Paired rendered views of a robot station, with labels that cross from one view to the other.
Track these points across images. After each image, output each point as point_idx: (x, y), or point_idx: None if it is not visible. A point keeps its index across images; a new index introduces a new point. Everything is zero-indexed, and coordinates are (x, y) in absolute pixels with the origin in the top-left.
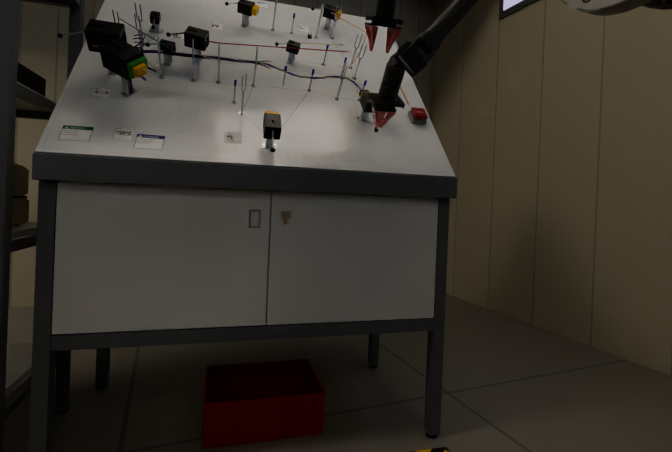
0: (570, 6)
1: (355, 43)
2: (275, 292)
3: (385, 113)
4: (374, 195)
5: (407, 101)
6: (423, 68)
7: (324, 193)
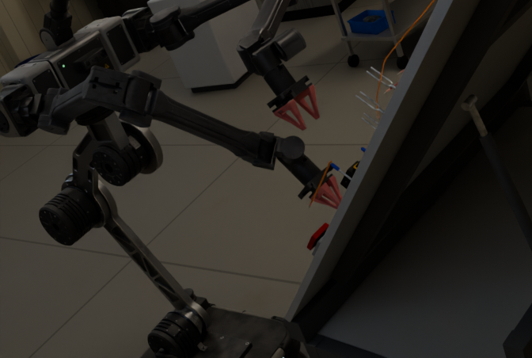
0: (161, 163)
1: (385, 78)
2: None
3: (328, 196)
4: (370, 276)
5: (310, 202)
6: (257, 166)
7: (404, 238)
